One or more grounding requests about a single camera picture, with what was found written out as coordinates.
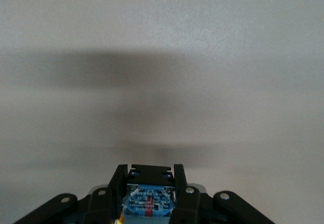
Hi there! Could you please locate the blue black orange push button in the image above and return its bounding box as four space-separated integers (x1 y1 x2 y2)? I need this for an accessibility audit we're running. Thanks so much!
116 163 178 224

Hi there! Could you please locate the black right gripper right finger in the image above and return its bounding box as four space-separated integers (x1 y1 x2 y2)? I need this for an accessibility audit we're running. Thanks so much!
171 163 200 224

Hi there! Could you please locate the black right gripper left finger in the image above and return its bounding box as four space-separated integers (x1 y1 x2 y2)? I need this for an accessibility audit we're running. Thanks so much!
86 164 129 224

